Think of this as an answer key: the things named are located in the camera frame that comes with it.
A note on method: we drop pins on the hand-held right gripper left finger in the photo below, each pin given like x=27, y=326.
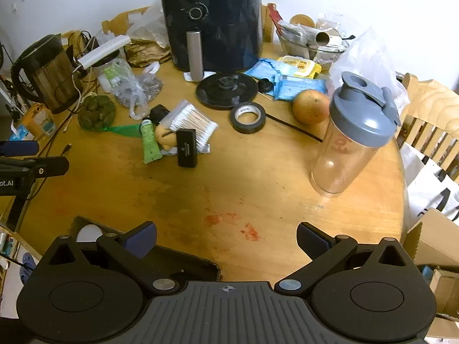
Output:
x=140, y=239

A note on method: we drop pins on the yellow toy figure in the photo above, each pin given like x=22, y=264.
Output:
x=163, y=138

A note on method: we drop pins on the white paper strip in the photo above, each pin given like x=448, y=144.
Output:
x=152, y=68

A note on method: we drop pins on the black air fryer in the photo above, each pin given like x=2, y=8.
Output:
x=222, y=18

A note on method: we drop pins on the round orange fruit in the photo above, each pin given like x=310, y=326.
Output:
x=310, y=107

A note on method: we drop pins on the white paper tag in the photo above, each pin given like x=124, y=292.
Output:
x=206, y=76

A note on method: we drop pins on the black tape roll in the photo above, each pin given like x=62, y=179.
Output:
x=236, y=122

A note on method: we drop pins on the clear jar black lid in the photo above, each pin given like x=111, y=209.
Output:
x=104, y=73

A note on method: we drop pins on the wooden chair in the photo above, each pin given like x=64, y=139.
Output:
x=435, y=100

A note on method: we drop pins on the green tube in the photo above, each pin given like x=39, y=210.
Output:
x=149, y=143

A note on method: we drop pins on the cardboard tube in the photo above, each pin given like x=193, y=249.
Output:
x=324, y=38

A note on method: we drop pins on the pack of cotton swabs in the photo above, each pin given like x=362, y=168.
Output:
x=193, y=120

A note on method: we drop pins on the red clip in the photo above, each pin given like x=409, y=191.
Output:
x=274, y=11

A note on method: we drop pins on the blue packet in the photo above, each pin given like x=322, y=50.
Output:
x=263, y=70
x=301, y=86

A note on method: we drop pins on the black card reader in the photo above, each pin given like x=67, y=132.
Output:
x=186, y=148

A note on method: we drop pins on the clear shaker bottle grey lid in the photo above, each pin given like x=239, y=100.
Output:
x=358, y=114

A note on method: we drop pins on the flat brown cardboard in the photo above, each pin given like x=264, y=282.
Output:
x=116, y=19

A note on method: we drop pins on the blue clog shoe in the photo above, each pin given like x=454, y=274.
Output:
x=28, y=267

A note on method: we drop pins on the green net bag of nuts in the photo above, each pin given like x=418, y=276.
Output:
x=96, y=113

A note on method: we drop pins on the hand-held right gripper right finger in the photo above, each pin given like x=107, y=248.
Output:
x=311, y=240

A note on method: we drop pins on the black kettle base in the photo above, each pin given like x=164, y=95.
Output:
x=226, y=91

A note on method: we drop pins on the white tote bag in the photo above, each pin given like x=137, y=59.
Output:
x=423, y=186

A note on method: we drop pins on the dark electric kettle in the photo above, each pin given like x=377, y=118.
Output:
x=46, y=75

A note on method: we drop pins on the brown paper bag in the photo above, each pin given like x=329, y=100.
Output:
x=149, y=53

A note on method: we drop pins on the plastic bag of seeds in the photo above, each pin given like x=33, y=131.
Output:
x=125, y=86

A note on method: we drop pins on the black plug adapter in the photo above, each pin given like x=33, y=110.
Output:
x=159, y=113

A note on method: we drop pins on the white flat bar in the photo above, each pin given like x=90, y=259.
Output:
x=104, y=52

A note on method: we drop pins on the small black cap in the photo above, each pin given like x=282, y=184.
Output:
x=265, y=85

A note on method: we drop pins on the glass bowl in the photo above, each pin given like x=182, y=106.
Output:
x=333, y=52

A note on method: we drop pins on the brown cardboard box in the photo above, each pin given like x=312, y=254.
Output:
x=437, y=240

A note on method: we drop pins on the round wooden lid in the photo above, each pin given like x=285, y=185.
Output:
x=303, y=20

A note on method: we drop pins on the large clear plastic bag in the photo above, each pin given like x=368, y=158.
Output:
x=365, y=57

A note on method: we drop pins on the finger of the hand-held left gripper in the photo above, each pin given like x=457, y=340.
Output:
x=50, y=166
x=19, y=147

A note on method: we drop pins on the tissue box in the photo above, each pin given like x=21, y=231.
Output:
x=39, y=120

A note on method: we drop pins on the yellow wipes pack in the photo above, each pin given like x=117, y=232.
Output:
x=299, y=65

